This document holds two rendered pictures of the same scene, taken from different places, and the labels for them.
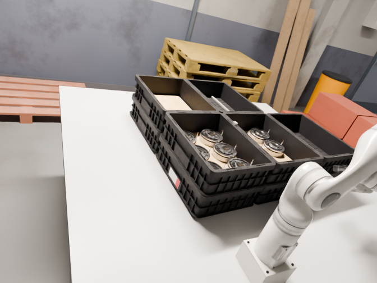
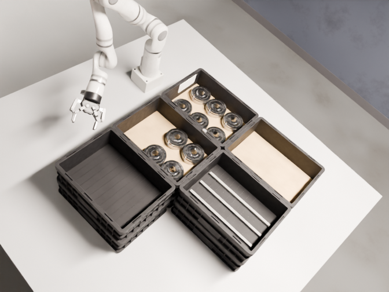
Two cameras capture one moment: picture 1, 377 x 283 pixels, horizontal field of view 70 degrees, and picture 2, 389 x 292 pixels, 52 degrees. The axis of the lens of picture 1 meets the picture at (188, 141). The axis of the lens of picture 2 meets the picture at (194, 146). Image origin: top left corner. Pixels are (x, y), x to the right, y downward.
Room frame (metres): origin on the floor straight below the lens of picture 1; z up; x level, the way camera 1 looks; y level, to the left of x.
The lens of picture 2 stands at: (2.11, -0.74, 2.36)
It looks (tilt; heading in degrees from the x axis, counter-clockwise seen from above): 53 degrees down; 151
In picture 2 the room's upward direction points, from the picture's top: 21 degrees clockwise
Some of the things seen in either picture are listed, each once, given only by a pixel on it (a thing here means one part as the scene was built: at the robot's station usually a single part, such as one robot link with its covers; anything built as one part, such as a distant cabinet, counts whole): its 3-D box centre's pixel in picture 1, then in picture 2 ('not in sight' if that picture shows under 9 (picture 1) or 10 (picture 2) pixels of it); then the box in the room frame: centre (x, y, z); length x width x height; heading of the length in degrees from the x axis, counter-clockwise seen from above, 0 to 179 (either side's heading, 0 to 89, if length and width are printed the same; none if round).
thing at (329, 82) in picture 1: (325, 96); not in sight; (4.57, -1.95, 0.37); 0.49 x 0.47 x 0.74; 122
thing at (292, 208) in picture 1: (305, 195); (155, 36); (0.59, -0.34, 1.02); 0.09 x 0.09 x 0.17; 31
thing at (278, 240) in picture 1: (279, 234); (151, 60); (0.59, -0.34, 0.87); 0.09 x 0.09 x 0.17; 37
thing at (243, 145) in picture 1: (212, 149); (208, 112); (0.95, -0.11, 0.87); 0.40 x 0.30 x 0.11; 37
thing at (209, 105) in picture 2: (197, 151); (216, 106); (0.91, -0.05, 0.86); 0.10 x 0.10 x 0.01
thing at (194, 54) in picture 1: (206, 85); not in sight; (3.17, -0.01, 0.39); 1.11 x 0.77 x 0.79; 122
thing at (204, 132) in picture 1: (212, 135); (215, 135); (1.08, -0.09, 0.86); 0.10 x 0.10 x 0.01
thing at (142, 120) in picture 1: (168, 121); not in sight; (1.27, 0.13, 0.76); 0.40 x 0.30 x 0.12; 37
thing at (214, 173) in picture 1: (216, 138); (210, 106); (0.95, -0.11, 0.92); 0.40 x 0.30 x 0.02; 37
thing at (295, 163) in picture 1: (269, 136); (167, 138); (1.13, -0.35, 0.92); 0.40 x 0.30 x 0.02; 37
